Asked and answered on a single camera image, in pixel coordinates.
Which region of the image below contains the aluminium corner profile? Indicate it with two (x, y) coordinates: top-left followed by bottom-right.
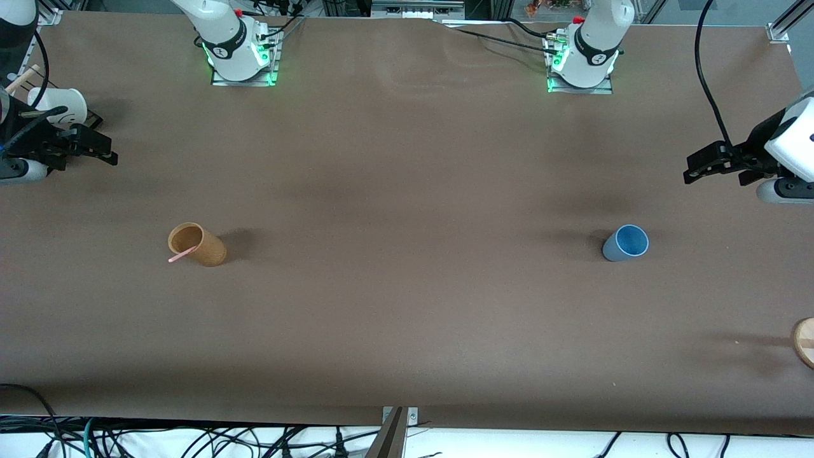
(35, 0), (66, 26)
(766, 0), (814, 43)

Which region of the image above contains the white paper cup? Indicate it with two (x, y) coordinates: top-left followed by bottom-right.
(27, 87), (88, 126)

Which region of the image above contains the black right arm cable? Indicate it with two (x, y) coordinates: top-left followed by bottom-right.
(0, 29), (71, 153)

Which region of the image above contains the short black base cable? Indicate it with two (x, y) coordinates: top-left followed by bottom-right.
(506, 17), (551, 40)

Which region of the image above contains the black looped floor cable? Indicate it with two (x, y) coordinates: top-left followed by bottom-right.
(0, 383), (62, 458)

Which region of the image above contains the long black table cable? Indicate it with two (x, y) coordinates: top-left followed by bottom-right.
(444, 25), (560, 64)

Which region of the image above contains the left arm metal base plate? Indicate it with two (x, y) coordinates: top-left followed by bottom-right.
(546, 32), (615, 95)

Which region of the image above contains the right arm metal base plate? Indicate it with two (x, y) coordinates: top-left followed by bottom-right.
(210, 28), (281, 87)

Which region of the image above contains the small metal table bracket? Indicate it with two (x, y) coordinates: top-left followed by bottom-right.
(382, 406), (420, 426)

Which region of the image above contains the blue cup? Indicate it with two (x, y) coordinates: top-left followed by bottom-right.
(602, 224), (650, 262)

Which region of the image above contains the light wooden stick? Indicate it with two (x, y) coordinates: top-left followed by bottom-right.
(5, 64), (41, 95)

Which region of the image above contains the grey equipment box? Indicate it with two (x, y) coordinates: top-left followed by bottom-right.
(370, 0), (467, 20)

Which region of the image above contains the round wooden disc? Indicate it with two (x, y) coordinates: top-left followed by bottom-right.
(792, 317), (814, 370)

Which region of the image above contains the black cable bundle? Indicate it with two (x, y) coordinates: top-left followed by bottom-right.
(240, 0), (307, 43)

